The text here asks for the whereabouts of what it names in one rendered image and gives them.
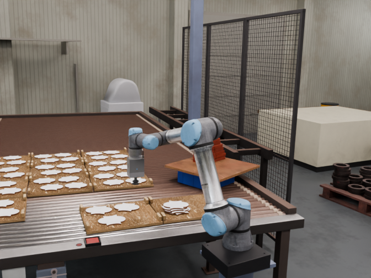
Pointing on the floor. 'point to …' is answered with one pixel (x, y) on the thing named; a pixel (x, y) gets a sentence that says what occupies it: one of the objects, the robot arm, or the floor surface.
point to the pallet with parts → (350, 187)
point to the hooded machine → (122, 97)
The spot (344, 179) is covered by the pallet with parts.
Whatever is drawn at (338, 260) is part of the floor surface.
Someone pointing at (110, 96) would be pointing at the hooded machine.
